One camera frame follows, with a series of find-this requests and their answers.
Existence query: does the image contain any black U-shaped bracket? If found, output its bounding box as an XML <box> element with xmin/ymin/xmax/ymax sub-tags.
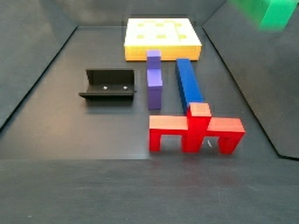
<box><xmin>79</xmin><ymin>68</ymin><xmax>136</xmax><ymax>99</ymax></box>

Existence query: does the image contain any red cross-shaped block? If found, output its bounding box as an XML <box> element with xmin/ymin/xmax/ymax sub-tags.
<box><xmin>149</xmin><ymin>102</ymin><xmax>245</xmax><ymax>154</ymax></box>

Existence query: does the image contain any yellow slotted board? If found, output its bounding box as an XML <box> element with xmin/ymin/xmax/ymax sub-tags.
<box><xmin>124</xmin><ymin>18</ymin><xmax>201</xmax><ymax>61</ymax></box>

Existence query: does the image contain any green rectangular block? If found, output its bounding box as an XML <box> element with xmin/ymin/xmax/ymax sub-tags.
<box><xmin>229</xmin><ymin>0</ymin><xmax>297</xmax><ymax>31</ymax></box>

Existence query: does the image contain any purple stepped block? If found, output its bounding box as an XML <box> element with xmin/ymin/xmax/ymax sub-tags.
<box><xmin>145</xmin><ymin>50</ymin><xmax>163</xmax><ymax>109</ymax></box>

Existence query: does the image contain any blue rectangular block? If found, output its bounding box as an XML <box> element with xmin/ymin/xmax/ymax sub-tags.
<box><xmin>175</xmin><ymin>59</ymin><xmax>203</xmax><ymax>113</ymax></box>

